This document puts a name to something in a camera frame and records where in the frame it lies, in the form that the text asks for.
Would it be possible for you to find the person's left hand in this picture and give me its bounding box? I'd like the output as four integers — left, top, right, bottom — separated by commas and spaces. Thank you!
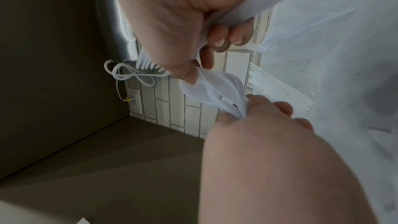
200, 93, 379, 224

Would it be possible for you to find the person's right hand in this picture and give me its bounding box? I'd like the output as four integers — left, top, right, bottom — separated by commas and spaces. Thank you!
105, 0, 272, 86

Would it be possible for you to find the handful of white plastic forks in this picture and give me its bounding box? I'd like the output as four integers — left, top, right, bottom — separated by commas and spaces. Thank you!
136, 0, 312, 74

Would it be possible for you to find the brown partition panel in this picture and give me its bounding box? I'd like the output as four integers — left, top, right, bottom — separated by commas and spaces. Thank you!
0, 0, 206, 224

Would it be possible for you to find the steel wall dispenser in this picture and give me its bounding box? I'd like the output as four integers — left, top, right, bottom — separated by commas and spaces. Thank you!
93, 0, 139, 62

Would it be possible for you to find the white power cord with plug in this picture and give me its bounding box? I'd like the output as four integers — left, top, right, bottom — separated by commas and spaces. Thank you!
104, 59, 170, 87

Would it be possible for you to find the white cable with yellow plug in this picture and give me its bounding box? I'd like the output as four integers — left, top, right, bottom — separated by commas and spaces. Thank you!
115, 80, 135, 102

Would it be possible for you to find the white wall outlet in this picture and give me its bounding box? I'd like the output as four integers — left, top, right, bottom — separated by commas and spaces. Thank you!
127, 88, 144, 115

